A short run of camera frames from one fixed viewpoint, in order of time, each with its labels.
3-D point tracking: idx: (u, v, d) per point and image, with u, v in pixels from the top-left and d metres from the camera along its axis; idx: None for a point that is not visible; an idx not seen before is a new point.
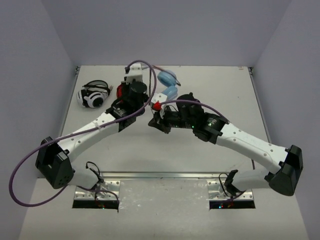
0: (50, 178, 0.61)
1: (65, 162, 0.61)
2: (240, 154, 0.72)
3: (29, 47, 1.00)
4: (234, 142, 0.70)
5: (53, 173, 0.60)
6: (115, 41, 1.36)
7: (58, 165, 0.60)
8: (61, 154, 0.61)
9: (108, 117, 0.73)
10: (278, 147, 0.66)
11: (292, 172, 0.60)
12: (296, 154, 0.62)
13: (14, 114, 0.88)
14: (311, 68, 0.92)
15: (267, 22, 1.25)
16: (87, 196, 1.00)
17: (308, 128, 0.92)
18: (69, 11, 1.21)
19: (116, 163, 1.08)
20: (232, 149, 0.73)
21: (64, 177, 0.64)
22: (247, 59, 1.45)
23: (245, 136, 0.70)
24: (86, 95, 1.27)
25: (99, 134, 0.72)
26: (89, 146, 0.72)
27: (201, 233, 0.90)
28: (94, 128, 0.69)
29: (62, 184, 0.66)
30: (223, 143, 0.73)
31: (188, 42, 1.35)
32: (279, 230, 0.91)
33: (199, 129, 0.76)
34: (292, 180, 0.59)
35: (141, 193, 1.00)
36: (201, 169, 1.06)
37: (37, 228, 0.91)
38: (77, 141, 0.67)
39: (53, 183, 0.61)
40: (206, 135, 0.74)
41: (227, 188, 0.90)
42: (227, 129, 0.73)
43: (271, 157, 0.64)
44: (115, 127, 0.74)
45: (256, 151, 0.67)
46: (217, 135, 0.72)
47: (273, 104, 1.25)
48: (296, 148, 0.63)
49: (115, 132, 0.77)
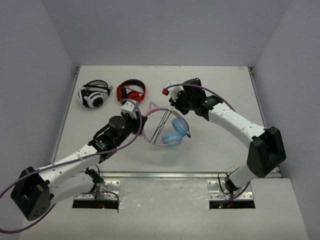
0: (26, 210, 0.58)
1: (44, 195, 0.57)
2: (227, 130, 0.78)
3: (29, 48, 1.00)
4: (221, 117, 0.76)
5: (30, 205, 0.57)
6: (115, 41, 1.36)
7: (36, 197, 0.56)
8: (41, 185, 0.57)
9: (91, 149, 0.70)
10: (258, 126, 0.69)
11: (264, 147, 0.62)
12: (273, 134, 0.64)
13: (14, 114, 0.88)
14: (311, 68, 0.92)
15: (267, 22, 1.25)
16: (87, 196, 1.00)
17: (308, 128, 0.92)
18: (69, 11, 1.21)
19: (117, 163, 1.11)
20: (221, 125, 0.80)
21: (40, 208, 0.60)
22: (247, 58, 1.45)
23: (231, 114, 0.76)
24: (86, 95, 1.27)
25: (80, 166, 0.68)
26: (68, 178, 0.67)
27: (201, 233, 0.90)
28: (76, 159, 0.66)
29: (37, 215, 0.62)
30: (214, 119, 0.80)
31: (189, 42, 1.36)
32: (280, 229, 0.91)
33: (195, 105, 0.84)
34: (260, 153, 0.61)
35: (141, 193, 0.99)
36: (201, 169, 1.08)
37: (37, 228, 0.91)
38: (59, 172, 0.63)
39: (28, 215, 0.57)
40: (201, 111, 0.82)
41: (226, 184, 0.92)
42: (218, 106, 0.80)
43: (247, 132, 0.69)
44: (96, 159, 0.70)
45: (235, 125, 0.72)
46: (208, 109, 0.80)
47: (272, 103, 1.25)
48: (275, 130, 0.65)
49: (96, 164, 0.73)
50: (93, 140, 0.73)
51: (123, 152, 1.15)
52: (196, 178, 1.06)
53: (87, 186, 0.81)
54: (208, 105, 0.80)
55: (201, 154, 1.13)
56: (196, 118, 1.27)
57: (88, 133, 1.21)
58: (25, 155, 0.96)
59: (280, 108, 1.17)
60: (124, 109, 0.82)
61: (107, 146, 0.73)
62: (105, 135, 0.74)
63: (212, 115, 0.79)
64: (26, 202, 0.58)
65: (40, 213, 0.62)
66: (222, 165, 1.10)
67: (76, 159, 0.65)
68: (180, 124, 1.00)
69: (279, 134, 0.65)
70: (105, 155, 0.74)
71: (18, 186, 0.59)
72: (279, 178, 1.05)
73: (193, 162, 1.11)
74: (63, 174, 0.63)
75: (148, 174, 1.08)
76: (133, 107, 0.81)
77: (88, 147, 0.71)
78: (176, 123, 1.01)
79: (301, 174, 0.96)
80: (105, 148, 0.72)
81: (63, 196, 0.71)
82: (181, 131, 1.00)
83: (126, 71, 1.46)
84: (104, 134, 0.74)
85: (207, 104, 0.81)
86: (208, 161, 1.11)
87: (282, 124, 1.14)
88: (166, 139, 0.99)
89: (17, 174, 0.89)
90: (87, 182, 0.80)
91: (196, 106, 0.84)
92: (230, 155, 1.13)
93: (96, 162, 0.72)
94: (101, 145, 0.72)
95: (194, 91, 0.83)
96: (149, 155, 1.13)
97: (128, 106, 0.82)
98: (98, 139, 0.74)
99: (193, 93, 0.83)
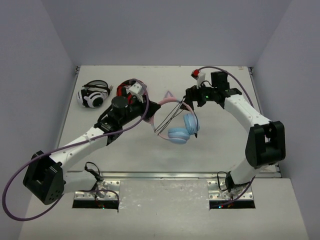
0: (40, 194, 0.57)
1: (58, 176, 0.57)
2: (238, 119, 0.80)
3: (29, 47, 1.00)
4: (234, 105, 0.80)
5: (45, 187, 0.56)
6: (115, 41, 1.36)
7: (50, 178, 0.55)
8: (54, 166, 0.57)
9: (98, 131, 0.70)
10: (265, 118, 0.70)
11: (262, 135, 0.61)
12: (276, 128, 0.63)
13: (13, 115, 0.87)
14: (311, 68, 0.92)
15: (267, 22, 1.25)
16: (87, 196, 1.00)
17: (308, 128, 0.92)
18: (69, 11, 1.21)
19: (117, 163, 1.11)
20: (233, 114, 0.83)
21: (55, 191, 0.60)
22: (247, 59, 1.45)
23: (244, 104, 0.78)
24: (86, 95, 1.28)
25: (88, 148, 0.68)
26: (78, 161, 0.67)
27: (201, 233, 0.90)
28: (84, 141, 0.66)
29: (52, 200, 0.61)
30: (229, 106, 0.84)
31: (189, 42, 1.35)
32: (280, 230, 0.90)
33: (217, 92, 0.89)
34: (257, 141, 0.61)
35: (141, 193, 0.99)
36: (202, 169, 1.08)
37: (37, 227, 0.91)
38: (69, 153, 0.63)
39: (43, 199, 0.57)
40: (220, 99, 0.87)
41: (226, 180, 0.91)
42: (235, 96, 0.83)
43: (252, 120, 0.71)
44: (103, 140, 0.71)
45: (244, 113, 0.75)
46: (225, 97, 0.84)
47: (272, 103, 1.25)
48: (280, 124, 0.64)
49: (103, 146, 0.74)
50: (99, 122, 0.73)
51: (123, 152, 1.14)
52: (196, 178, 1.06)
53: (89, 182, 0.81)
54: (227, 94, 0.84)
55: (201, 154, 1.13)
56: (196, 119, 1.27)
57: None
58: (25, 155, 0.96)
59: (280, 108, 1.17)
60: (131, 90, 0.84)
61: (113, 128, 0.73)
62: (109, 117, 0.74)
63: (227, 103, 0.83)
64: (40, 186, 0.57)
65: (55, 197, 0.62)
66: (222, 165, 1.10)
67: (85, 141, 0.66)
68: (190, 121, 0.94)
69: (283, 131, 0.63)
70: (112, 137, 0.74)
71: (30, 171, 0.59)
72: (279, 178, 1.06)
73: (193, 162, 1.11)
74: (73, 155, 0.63)
75: (149, 174, 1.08)
76: (139, 89, 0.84)
77: (94, 130, 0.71)
78: (187, 119, 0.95)
79: (301, 174, 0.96)
80: (111, 129, 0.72)
81: (70, 186, 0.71)
82: (188, 129, 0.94)
83: (126, 72, 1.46)
84: (109, 116, 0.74)
85: (227, 93, 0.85)
86: (208, 161, 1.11)
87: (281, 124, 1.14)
88: (172, 132, 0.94)
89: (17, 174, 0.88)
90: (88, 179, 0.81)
91: (216, 94, 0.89)
92: (230, 155, 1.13)
93: (103, 143, 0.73)
94: (107, 127, 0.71)
95: (220, 79, 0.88)
96: (149, 155, 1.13)
97: (135, 87, 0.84)
98: (103, 122, 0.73)
99: (219, 82, 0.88)
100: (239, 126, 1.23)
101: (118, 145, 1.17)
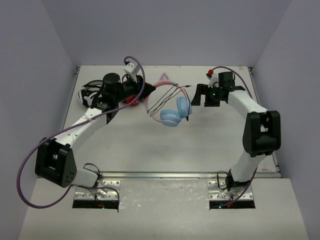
0: (56, 179, 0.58)
1: (70, 156, 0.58)
2: (239, 113, 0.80)
3: (29, 48, 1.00)
4: (235, 96, 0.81)
5: (60, 170, 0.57)
6: (115, 41, 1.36)
7: (63, 160, 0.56)
8: (63, 148, 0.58)
9: (95, 111, 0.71)
10: (263, 107, 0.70)
11: (258, 122, 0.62)
12: (272, 116, 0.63)
13: (13, 115, 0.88)
14: (311, 68, 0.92)
15: (267, 22, 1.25)
16: (87, 196, 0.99)
17: (308, 129, 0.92)
18: (69, 11, 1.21)
19: (117, 163, 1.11)
20: (235, 106, 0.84)
21: (70, 172, 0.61)
22: (246, 59, 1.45)
23: (246, 96, 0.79)
24: (86, 95, 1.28)
25: (91, 128, 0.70)
26: (83, 142, 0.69)
27: (201, 233, 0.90)
28: (86, 121, 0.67)
29: (69, 182, 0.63)
30: (231, 100, 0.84)
31: (189, 42, 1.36)
32: (280, 229, 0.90)
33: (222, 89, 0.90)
34: (252, 127, 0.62)
35: (141, 193, 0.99)
36: (201, 169, 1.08)
37: (38, 228, 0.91)
38: (74, 135, 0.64)
39: (61, 182, 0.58)
40: (224, 94, 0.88)
41: (226, 177, 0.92)
42: (237, 91, 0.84)
43: (250, 108, 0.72)
44: (103, 119, 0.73)
45: (243, 103, 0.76)
46: (229, 91, 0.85)
47: (272, 103, 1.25)
48: (276, 113, 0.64)
49: (103, 125, 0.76)
50: (94, 103, 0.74)
51: (123, 152, 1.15)
52: (196, 178, 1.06)
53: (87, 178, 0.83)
54: (232, 90, 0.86)
55: (201, 154, 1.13)
56: (196, 118, 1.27)
57: None
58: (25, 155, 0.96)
59: (279, 108, 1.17)
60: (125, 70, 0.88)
61: (110, 105, 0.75)
62: (104, 97, 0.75)
63: (229, 95, 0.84)
64: (55, 171, 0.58)
65: (70, 179, 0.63)
66: (222, 164, 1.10)
67: (86, 121, 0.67)
68: (182, 104, 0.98)
69: (279, 119, 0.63)
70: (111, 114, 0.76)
71: (40, 160, 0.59)
72: (279, 178, 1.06)
73: (192, 162, 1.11)
74: (79, 136, 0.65)
75: (149, 173, 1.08)
76: (133, 68, 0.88)
77: (91, 110, 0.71)
78: (179, 102, 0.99)
79: (300, 174, 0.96)
80: (108, 107, 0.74)
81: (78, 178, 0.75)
82: (180, 111, 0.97)
83: None
84: (103, 95, 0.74)
85: (231, 89, 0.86)
86: (208, 161, 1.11)
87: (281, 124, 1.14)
88: (164, 114, 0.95)
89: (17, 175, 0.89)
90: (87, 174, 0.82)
91: (222, 89, 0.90)
92: (230, 154, 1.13)
93: (103, 122, 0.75)
94: (105, 105, 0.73)
95: (225, 77, 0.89)
96: (149, 155, 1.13)
97: (129, 66, 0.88)
98: (98, 101, 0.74)
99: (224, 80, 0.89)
100: (239, 126, 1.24)
101: (118, 145, 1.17)
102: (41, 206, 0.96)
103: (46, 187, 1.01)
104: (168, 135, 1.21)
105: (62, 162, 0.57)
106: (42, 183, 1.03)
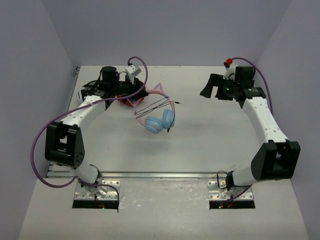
0: (68, 159, 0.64)
1: (78, 135, 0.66)
2: (253, 125, 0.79)
3: (29, 48, 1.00)
4: (254, 109, 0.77)
5: (70, 149, 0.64)
6: (115, 42, 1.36)
7: (73, 138, 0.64)
8: (72, 128, 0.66)
9: (94, 97, 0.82)
10: (283, 134, 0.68)
11: (273, 155, 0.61)
12: (291, 149, 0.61)
13: (13, 115, 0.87)
14: (311, 68, 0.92)
15: (267, 22, 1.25)
16: (87, 196, 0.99)
17: (308, 129, 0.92)
18: (69, 11, 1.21)
19: (117, 163, 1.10)
20: (250, 117, 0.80)
21: (79, 152, 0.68)
22: (246, 59, 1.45)
23: (264, 111, 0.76)
24: (86, 95, 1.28)
25: (92, 112, 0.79)
26: (86, 125, 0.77)
27: (201, 233, 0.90)
28: (88, 105, 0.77)
29: (78, 162, 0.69)
30: (247, 108, 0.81)
31: (189, 42, 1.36)
32: (280, 230, 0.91)
33: (239, 89, 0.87)
34: (266, 158, 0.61)
35: (141, 193, 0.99)
36: (202, 169, 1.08)
37: (38, 228, 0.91)
38: (79, 117, 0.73)
39: (72, 160, 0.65)
40: (239, 96, 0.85)
41: (226, 177, 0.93)
42: (257, 99, 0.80)
43: (268, 133, 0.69)
44: (102, 104, 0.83)
45: (261, 123, 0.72)
46: (247, 98, 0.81)
47: (272, 103, 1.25)
48: (296, 145, 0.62)
49: (102, 110, 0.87)
50: (92, 91, 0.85)
51: (123, 152, 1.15)
52: (196, 178, 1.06)
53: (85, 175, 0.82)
54: (249, 93, 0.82)
55: (201, 154, 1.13)
56: (196, 118, 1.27)
57: (88, 133, 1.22)
58: (25, 155, 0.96)
59: (279, 108, 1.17)
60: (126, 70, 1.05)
61: (106, 93, 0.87)
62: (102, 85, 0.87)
63: (248, 104, 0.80)
64: (65, 152, 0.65)
65: (79, 160, 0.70)
66: (222, 164, 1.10)
67: (88, 104, 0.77)
68: (167, 115, 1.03)
69: (297, 153, 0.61)
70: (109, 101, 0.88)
71: (50, 144, 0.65)
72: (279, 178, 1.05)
73: (192, 162, 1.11)
74: (83, 118, 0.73)
75: (149, 173, 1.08)
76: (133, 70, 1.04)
77: (91, 97, 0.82)
78: (165, 113, 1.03)
79: (300, 174, 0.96)
80: (105, 94, 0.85)
81: (83, 168, 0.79)
82: (163, 122, 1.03)
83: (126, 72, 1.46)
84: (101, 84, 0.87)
85: (249, 92, 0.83)
86: (208, 161, 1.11)
87: (281, 124, 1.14)
88: (147, 120, 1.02)
89: (16, 175, 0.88)
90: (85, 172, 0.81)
91: (238, 90, 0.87)
92: (229, 154, 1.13)
93: (102, 108, 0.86)
94: (101, 93, 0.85)
95: (244, 75, 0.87)
96: (149, 155, 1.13)
97: (131, 68, 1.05)
98: (96, 90, 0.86)
99: (244, 77, 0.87)
100: (239, 126, 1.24)
101: (118, 145, 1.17)
102: (41, 205, 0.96)
103: (46, 187, 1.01)
104: (168, 135, 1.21)
105: (72, 140, 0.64)
106: (42, 183, 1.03)
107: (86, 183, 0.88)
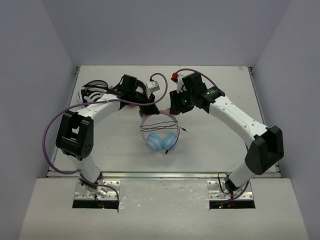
0: (76, 148, 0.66)
1: (91, 126, 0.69)
2: (228, 125, 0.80)
3: (29, 47, 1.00)
4: (223, 111, 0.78)
5: (80, 139, 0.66)
6: (115, 41, 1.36)
7: (85, 129, 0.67)
8: (86, 120, 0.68)
9: (110, 95, 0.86)
10: (260, 124, 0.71)
11: (264, 146, 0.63)
12: (274, 133, 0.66)
13: (13, 114, 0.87)
14: (311, 67, 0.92)
15: (267, 22, 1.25)
16: (87, 196, 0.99)
17: (308, 128, 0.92)
18: (69, 11, 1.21)
19: (117, 164, 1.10)
20: (221, 119, 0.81)
21: (88, 144, 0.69)
22: (247, 59, 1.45)
23: (233, 109, 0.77)
24: (86, 95, 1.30)
25: (107, 109, 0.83)
26: (99, 120, 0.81)
27: (201, 233, 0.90)
28: (104, 101, 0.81)
29: (86, 153, 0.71)
30: (215, 112, 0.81)
31: (189, 41, 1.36)
32: (279, 230, 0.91)
33: (196, 97, 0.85)
34: (261, 152, 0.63)
35: (141, 193, 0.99)
36: (202, 169, 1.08)
37: (38, 228, 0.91)
38: (94, 111, 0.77)
39: (80, 151, 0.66)
40: (202, 103, 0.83)
41: (226, 184, 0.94)
42: (220, 100, 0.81)
43: (249, 129, 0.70)
44: (117, 104, 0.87)
45: (237, 122, 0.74)
46: (210, 102, 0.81)
47: (272, 103, 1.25)
48: (277, 129, 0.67)
49: (117, 109, 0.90)
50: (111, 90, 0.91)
51: (123, 152, 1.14)
52: (196, 178, 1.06)
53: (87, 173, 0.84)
54: (209, 97, 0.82)
55: (201, 154, 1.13)
56: (196, 118, 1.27)
57: None
58: (25, 155, 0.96)
59: (279, 108, 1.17)
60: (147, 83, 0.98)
61: (124, 95, 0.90)
62: (121, 88, 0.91)
63: (213, 108, 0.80)
64: (75, 142, 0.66)
65: (87, 151, 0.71)
66: (222, 164, 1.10)
67: (104, 101, 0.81)
68: (170, 138, 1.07)
69: (280, 134, 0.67)
70: (123, 103, 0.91)
71: (63, 131, 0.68)
72: (279, 178, 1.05)
73: (191, 161, 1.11)
74: (97, 112, 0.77)
75: (149, 174, 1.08)
76: (152, 86, 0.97)
77: (108, 94, 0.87)
78: (169, 136, 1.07)
79: (300, 173, 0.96)
80: (122, 97, 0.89)
81: (85, 164, 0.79)
82: (163, 143, 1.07)
83: (126, 71, 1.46)
84: (121, 86, 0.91)
85: (208, 96, 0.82)
86: (208, 161, 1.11)
87: (281, 124, 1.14)
88: (150, 137, 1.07)
89: (16, 174, 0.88)
90: (87, 171, 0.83)
91: (197, 98, 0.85)
92: (230, 155, 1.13)
93: (117, 107, 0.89)
94: (118, 93, 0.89)
95: (194, 82, 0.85)
96: (149, 155, 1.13)
97: (151, 83, 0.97)
98: (115, 90, 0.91)
99: (195, 84, 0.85)
100: None
101: (118, 145, 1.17)
102: (41, 205, 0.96)
103: (46, 187, 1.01)
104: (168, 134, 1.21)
105: (83, 131, 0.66)
106: (42, 183, 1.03)
107: (88, 182, 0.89)
